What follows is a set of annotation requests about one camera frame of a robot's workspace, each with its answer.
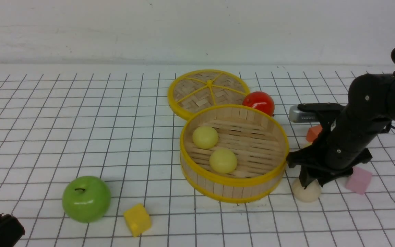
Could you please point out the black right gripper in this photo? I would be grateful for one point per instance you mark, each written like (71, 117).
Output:
(341, 145)

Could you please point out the red tomato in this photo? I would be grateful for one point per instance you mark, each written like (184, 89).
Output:
(260, 101)

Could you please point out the woven bamboo steamer lid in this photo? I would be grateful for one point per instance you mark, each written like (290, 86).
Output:
(197, 90)

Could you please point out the orange cube block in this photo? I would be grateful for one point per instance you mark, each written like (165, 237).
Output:
(313, 133)

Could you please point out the yellow bun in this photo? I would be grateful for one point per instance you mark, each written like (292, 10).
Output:
(205, 137)
(223, 161)

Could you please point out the white grid tablecloth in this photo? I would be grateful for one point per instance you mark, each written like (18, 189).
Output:
(58, 123)

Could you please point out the beige bun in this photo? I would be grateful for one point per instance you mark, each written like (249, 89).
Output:
(306, 195)

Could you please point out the yellow cube block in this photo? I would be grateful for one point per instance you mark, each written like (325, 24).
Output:
(137, 219)

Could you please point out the pink cube block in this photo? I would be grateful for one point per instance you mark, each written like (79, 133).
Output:
(359, 181)

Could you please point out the bamboo steamer tray yellow rim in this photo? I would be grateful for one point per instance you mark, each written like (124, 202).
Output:
(258, 141)

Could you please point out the green apple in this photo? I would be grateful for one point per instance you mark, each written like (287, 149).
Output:
(86, 199)

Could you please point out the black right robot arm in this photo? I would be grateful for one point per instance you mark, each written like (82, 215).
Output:
(370, 97)

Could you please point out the yellow bun front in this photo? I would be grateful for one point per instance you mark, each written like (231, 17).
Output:
(223, 161)

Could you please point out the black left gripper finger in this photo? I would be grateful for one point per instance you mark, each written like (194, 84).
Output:
(11, 230)

